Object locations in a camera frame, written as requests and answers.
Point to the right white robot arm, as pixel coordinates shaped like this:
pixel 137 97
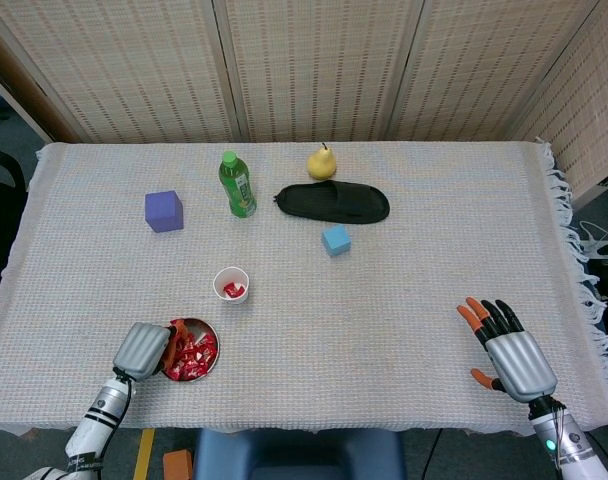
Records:
pixel 564 445

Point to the purple foam cube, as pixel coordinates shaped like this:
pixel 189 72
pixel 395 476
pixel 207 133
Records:
pixel 164 212

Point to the light blue foam cube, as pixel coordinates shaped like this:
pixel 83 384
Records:
pixel 336 241

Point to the orange block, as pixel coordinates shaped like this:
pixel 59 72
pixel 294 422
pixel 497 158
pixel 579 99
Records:
pixel 178 466

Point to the white woven tablecloth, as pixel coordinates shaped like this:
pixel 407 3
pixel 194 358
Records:
pixel 384 325

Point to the yellow pear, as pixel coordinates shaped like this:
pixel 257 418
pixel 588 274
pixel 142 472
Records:
pixel 320 165

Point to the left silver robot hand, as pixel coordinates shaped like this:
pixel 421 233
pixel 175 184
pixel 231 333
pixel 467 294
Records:
pixel 141 352

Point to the red candy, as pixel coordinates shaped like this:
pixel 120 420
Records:
pixel 239 289
pixel 229 290

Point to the red candy packets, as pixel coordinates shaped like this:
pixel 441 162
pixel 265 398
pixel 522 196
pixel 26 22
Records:
pixel 194 357

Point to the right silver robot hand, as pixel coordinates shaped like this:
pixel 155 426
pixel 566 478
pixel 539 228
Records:
pixel 521 365

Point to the white paper cup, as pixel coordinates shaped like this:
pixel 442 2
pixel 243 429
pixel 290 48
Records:
pixel 231 275

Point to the beige woven screen panel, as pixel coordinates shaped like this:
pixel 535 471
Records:
pixel 134 65
pixel 324 65
pixel 594 110
pixel 484 65

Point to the round silver metal plate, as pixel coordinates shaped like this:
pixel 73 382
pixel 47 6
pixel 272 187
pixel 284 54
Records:
pixel 204 327

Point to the green plastic drink bottle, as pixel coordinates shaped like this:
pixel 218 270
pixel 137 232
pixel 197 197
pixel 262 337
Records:
pixel 239 192

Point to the black slipper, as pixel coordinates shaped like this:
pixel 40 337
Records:
pixel 334 202

